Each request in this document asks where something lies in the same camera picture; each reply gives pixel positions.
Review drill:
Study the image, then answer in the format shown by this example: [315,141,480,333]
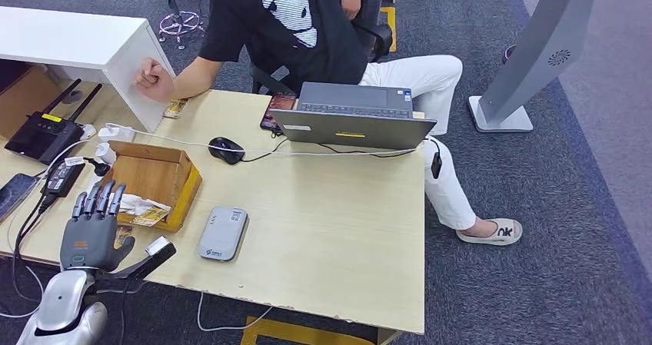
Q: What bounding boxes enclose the smartphone with red screen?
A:
[259,93,298,132]

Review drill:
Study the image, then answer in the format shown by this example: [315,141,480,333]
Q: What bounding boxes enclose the person's right hand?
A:
[134,57,175,104]

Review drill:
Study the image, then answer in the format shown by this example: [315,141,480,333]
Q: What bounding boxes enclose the long white cable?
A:
[104,122,424,158]

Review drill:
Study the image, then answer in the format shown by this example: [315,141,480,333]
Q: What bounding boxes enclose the brown cardboard box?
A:
[99,140,203,234]

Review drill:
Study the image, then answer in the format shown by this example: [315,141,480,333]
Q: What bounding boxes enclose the yellow patterned card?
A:
[114,225,135,250]
[162,98,189,120]

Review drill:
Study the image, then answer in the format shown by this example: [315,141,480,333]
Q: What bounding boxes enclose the black adapter cables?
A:
[11,194,55,303]

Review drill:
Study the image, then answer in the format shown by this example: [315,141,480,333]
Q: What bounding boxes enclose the black router with antennas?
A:
[5,78,103,166]

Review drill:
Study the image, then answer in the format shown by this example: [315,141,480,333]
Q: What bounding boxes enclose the grey card reader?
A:
[197,206,250,262]

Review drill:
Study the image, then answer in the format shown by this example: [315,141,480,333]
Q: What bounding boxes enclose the grey kiosk stand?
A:
[467,0,643,134]

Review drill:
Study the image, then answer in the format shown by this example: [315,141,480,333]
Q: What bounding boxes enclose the person's left hand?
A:
[340,0,363,21]

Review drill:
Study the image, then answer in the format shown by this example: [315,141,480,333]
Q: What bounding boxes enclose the black mouse cable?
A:
[241,138,290,164]

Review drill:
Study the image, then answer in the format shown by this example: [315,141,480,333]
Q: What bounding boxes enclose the pale slipper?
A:
[455,217,524,247]

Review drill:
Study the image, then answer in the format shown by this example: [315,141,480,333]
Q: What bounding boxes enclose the white crumpled paper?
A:
[119,194,159,217]

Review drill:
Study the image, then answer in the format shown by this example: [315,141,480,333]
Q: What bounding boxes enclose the person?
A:
[134,0,524,247]

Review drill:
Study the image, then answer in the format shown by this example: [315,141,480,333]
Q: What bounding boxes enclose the black computer mouse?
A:
[208,137,246,165]

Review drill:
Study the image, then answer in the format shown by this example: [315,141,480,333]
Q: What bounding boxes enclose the thin white hanging cable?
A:
[196,292,274,333]

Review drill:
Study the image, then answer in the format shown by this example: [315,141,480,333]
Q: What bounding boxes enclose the white charger plug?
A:
[95,142,118,167]
[98,125,136,143]

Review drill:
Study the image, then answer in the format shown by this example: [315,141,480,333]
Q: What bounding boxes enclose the dark smartphone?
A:
[0,173,39,224]

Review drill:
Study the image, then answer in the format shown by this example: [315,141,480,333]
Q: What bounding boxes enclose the grey laptop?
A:
[270,81,438,151]

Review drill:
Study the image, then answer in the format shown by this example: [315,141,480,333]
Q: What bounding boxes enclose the brown wooden panel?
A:
[0,66,65,141]

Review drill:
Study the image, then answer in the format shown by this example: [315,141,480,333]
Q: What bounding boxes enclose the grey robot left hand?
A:
[60,180,136,274]

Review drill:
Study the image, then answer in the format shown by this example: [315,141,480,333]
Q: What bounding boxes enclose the black power adapter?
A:
[40,158,86,198]

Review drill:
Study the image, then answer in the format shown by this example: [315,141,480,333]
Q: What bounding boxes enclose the white cabinet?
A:
[0,5,177,134]

